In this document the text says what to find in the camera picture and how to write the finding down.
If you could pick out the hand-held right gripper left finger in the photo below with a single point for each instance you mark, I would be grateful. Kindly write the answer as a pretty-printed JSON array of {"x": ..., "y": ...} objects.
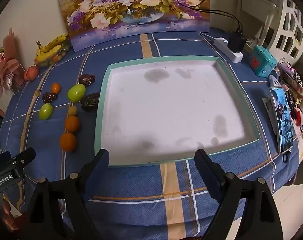
[{"x": 101, "y": 160}]

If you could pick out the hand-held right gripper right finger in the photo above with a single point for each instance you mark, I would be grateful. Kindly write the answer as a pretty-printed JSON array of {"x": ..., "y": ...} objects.
[{"x": 204, "y": 170}]

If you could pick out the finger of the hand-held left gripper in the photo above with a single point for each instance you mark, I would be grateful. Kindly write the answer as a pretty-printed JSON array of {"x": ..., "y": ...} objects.
[
  {"x": 26, "y": 155},
  {"x": 0, "y": 158}
]

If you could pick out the mandarin orange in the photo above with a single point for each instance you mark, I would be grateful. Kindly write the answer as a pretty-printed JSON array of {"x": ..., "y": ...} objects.
[
  {"x": 55, "y": 88},
  {"x": 68, "y": 142},
  {"x": 72, "y": 124}
]

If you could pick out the tan longan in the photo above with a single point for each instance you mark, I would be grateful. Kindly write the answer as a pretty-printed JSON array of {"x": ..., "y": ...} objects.
[
  {"x": 72, "y": 110},
  {"x": 37, "y": 93}
]

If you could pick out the wrinkled brown date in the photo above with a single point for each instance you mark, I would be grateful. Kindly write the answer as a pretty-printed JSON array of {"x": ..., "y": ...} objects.
[
  {"x": 49, "y": 97},
  {"x": 90, "y": 101}
]

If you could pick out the white tray with teal rim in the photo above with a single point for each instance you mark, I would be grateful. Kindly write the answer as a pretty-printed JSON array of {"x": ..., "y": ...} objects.
[{"x": 166, "y": 105}]

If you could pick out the dark brown avocado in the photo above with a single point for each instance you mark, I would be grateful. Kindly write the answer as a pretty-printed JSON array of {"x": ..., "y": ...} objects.
[{"x": 86, "y": 80}]

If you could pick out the person's left hand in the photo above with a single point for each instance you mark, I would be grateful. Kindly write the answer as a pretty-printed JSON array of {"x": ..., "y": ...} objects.
[{"x": 10, "y": 212}]

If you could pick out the blue plaid tablecloth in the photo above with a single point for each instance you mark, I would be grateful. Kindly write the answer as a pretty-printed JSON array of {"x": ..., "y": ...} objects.
[{"x": 141, "y": 180}]

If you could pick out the pink peach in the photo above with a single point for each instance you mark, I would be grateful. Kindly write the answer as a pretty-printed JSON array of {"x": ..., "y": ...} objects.
[{"x": 31, "y": 73}]

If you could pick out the pink wrapped bouquet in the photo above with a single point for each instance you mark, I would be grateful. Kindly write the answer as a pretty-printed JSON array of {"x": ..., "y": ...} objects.
[{"x": 6, "y": 67}]

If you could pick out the white phone stand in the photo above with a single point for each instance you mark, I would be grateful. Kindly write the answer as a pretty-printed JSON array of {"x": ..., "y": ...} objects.
[{"x": 267, "y": 105}]

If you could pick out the smartphone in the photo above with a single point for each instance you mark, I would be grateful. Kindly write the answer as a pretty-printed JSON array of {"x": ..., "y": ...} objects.
[{"x": 282, "y": 120}]

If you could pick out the yellow banana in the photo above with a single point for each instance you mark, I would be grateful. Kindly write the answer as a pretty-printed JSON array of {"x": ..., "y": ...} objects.
[
  {"x": 55, "y": 41},
  {"x": 47, "y": 53}
]

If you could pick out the white power strip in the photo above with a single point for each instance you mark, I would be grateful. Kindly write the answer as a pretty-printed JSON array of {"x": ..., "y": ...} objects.
[{"x": 235, "y": 56}]

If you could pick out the teal tin box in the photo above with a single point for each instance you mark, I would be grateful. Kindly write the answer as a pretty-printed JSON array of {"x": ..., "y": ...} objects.
[{"x": 262, "y": 61}]

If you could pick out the pile of small clutter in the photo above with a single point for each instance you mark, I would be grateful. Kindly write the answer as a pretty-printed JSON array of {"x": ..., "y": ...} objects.
[{"x": 295, "y": 80}]

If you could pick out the black charger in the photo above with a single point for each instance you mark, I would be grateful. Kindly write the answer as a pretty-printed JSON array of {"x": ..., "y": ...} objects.
[{"x": 236, "y": 43}]

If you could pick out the floral painting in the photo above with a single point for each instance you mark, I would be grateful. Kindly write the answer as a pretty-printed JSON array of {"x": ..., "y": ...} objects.
[{"x": 116, "y": 5}]

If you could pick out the white stool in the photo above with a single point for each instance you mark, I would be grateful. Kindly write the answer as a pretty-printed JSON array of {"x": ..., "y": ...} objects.
[{"x": 256, "y": 3}]

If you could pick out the white lattice furniture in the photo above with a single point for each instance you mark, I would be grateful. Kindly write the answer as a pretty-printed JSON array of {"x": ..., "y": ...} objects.
[{"x": 281, "y": 12}]

